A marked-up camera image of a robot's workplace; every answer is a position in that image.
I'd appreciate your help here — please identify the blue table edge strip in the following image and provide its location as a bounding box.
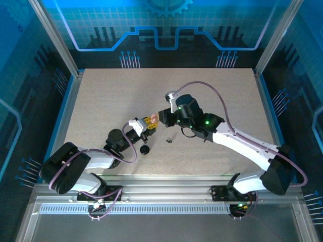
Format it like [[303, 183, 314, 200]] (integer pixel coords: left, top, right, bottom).
[[40, 74, 78, 182], [259, 73, 298, 184]]

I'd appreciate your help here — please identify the aluminium lower frame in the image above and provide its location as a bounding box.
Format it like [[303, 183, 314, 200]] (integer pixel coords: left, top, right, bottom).
[[15, 196, 320, 242]]

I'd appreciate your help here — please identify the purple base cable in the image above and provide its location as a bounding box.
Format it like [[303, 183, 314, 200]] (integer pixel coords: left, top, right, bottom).
[[228, 190, 259, 221], [87, 189, 123, 221]]

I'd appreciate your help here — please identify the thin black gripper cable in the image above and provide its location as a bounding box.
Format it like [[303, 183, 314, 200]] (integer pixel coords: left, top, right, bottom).
[[180, 126, 202, 139]]

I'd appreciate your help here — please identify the aluminium corner post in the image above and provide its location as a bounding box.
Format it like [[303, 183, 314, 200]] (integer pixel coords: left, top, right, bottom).
[[253, 0, 305, 78], [27, 0, 85, 78]]

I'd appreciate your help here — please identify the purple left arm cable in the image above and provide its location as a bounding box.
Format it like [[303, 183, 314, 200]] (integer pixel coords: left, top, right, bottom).
[[47, 123, 138, 195]]

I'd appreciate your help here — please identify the slotted white cable duct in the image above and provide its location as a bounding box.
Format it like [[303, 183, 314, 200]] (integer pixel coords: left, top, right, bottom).
[[40, 203, 232, 215]]

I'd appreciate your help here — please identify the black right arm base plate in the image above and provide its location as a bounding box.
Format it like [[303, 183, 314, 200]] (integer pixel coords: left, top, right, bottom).
[[210, 185, 258, 202]]

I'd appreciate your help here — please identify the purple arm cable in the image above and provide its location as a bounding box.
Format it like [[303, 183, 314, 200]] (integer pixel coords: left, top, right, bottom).
[[175, 80, 308, 188], [47, 123, 138, 195]]

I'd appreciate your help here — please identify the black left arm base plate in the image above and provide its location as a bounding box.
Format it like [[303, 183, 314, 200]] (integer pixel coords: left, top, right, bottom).
[[75, 185, 123, 202]]

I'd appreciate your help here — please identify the aluminium side rail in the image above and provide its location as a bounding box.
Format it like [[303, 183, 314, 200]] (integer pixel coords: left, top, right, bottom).
[[253, 69, 291, 184], [46, 70, 84, 178]]

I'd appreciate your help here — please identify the aluminium mounting rail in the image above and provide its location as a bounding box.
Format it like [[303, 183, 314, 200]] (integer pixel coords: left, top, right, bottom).
[[35, 173, 303, 202]]

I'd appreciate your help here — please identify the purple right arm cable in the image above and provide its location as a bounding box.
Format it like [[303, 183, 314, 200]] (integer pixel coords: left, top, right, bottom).
[[175, 80, 308, 188]]

